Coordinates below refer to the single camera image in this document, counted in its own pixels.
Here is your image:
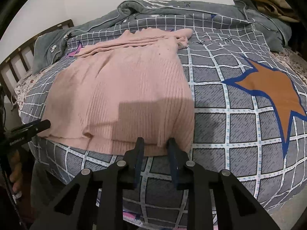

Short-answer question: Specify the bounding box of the grey-green plush blanket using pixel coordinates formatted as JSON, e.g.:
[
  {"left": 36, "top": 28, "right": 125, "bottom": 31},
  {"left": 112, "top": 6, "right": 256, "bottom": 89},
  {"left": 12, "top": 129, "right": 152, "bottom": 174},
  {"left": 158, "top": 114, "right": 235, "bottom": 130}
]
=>
[{"left": 32, "top": 0, "right": 291, "bottom": 75}]

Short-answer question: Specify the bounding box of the person's left hand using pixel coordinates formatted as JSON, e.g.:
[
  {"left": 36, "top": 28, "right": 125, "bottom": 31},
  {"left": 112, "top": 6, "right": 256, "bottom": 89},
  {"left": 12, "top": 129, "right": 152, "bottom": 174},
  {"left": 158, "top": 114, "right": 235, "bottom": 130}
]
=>
[{"left": 9, "top": 150, "right": 23, "bottom": 194}]

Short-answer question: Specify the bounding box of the brown clothes pile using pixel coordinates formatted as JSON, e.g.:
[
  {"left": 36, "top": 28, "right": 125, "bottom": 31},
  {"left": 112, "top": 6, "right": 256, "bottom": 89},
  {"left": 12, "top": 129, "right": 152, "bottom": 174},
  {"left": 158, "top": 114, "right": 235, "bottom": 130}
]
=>
[{"left": 250, "top": 0, "right": 300, "bottom": 23}]

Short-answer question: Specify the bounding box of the dark wooden headboard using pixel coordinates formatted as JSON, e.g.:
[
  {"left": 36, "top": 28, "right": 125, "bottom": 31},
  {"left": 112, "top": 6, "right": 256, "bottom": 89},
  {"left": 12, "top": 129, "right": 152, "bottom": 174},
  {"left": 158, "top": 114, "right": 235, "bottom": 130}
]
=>
[{"left": 1, "top": 19, "right": 74, "bottom": 104}]

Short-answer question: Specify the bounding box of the pink knit sweater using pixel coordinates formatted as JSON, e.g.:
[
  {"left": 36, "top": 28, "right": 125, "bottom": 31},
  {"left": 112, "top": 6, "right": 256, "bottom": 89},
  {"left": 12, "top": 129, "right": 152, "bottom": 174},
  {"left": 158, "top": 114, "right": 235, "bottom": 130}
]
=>
[{"left": 40, "top": 28, "right": 195, "bottom": 156}]

